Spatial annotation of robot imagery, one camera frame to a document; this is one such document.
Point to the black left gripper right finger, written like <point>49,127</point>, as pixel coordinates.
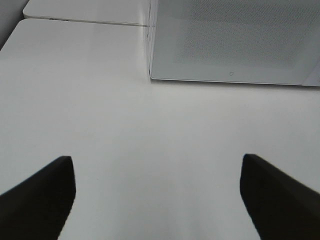
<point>280,207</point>

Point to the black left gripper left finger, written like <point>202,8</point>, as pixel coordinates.
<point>38,207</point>

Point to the white microwave oven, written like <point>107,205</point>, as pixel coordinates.
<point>235,37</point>

